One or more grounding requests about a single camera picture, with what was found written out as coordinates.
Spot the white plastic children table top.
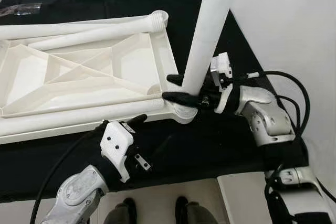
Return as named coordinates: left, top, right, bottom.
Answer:
left=0, top=10, right=199, bottom=146

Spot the long clear tape strip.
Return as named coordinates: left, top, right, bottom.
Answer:
left=0, top=3, right=43, bottom=16

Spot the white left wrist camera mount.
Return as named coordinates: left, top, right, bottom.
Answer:
left=100, top=121, right=136, bottom=184

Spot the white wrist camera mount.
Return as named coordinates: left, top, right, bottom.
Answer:
left=210, top=52, right=235, bottom=113
left=100, top=121, right=136, bottom=184

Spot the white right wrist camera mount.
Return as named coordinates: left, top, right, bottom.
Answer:
left=210, top=52, right=235, bottom=113

